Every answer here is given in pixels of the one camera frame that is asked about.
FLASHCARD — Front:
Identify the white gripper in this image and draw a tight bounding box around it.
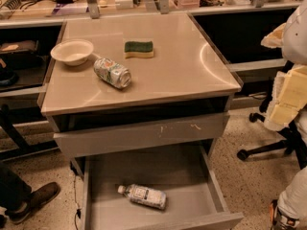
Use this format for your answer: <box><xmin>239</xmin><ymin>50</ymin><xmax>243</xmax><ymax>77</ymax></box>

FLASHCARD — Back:
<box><xmin>265</xmin><ymin>65</ymin><xmax>307</xmax><ymax>132</ymax></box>

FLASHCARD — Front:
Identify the clear plastic water bottle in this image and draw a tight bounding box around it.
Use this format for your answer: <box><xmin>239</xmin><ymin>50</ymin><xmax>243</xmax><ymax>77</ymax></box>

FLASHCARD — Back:
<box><xmin>118</xmin><ymin>184</ymin><xmax>167</xmax><ymax>210</ymax></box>

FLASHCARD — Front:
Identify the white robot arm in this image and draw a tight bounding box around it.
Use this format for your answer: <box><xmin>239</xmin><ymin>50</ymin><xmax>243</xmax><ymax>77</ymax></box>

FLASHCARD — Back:
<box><xmin>261</xmin><ymin>0</ymin><xmax>307</xmax><ymax>131</ymax></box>

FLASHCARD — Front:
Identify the grey upper drawer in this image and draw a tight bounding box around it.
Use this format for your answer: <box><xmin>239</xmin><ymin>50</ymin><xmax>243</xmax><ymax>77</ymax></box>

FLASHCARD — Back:
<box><xmin>54</xmin><ymin>112</ymin><xmax>229</xmax><ymax>158</ymax></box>

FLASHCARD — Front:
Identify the open grey lower drawer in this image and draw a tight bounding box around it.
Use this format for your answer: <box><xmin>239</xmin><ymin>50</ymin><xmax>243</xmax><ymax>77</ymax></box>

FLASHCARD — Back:
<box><xmin>78</xmin><ymin>143</ymin><xmax>245</xmax><ymax>230</ymax></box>

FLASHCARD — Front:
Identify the grey drawer cabinet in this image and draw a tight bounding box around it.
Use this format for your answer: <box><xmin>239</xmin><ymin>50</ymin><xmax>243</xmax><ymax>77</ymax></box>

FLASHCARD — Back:
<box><xmin>41</xmin><ymin>13</ymin><xmax>242</xmax><ymax>174</ymax></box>

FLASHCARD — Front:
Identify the black office chair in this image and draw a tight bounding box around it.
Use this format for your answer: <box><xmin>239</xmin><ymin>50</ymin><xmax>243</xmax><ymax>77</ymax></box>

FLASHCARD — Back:
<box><xmin>236</xmin><ymin>60</ymin><xmax>307</xmax><ymax>171</ymax></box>

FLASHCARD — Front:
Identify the orange and black sneaker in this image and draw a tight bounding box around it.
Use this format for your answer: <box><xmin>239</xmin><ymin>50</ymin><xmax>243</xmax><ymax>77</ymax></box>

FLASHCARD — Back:
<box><xmin>270</xmin><ymin>199</ymin><xmax>299</xmax><ymax>230</ymax></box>

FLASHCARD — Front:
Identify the green and yellow sponge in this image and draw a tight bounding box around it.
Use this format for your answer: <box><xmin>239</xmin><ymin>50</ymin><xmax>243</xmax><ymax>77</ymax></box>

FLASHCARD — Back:
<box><xmin>124</xmin><ymin>41</ymin><xmax>154</xmax><ymax>58</ymax></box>

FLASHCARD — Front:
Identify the crushed soda can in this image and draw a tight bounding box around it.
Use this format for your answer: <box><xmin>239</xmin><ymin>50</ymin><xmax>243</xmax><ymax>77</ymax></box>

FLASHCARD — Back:
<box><xmin>94</xmin><ymin>58</ymin><xmax>131</xmax><ymax>89</ymax></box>

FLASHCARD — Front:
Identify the white paper bowl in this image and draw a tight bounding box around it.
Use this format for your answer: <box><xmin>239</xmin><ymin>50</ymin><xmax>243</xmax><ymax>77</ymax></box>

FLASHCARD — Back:
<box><xmin>51</xmin><ymin>39</ymin><xmax>94</xmax><ymax>66</ymax></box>

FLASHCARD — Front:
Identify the black floor cable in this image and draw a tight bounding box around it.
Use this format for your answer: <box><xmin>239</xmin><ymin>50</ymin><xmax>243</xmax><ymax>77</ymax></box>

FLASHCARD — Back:
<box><xmin>69</xmin><ymin>161</ymin><xmax>83</xmax><ymax>230</ymax></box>

